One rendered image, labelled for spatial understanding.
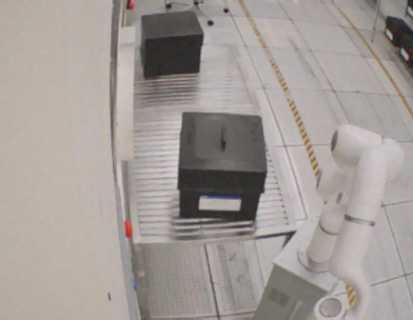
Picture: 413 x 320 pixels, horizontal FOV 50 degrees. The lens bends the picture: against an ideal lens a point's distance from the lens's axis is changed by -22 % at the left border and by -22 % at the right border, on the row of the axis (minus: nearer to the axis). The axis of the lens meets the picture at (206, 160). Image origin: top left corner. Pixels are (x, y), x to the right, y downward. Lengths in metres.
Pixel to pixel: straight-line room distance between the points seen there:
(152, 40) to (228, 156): 0.83
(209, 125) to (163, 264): 1.03
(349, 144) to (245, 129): 0.77
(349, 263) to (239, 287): 1.63
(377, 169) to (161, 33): 1.60
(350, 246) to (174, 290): 1.67
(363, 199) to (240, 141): 0.88
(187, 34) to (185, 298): 1.29
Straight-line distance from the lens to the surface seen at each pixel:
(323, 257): 1.85
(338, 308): 1.13
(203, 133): 1.89
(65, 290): 0.16
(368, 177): 1.09
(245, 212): 1.94
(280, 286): 1.97
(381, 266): 2.96
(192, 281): 2.69
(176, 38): 2.46
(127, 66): 1.72
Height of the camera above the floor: 2.27
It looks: 44 degrees down
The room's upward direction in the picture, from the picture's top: 5 degrees clockwise
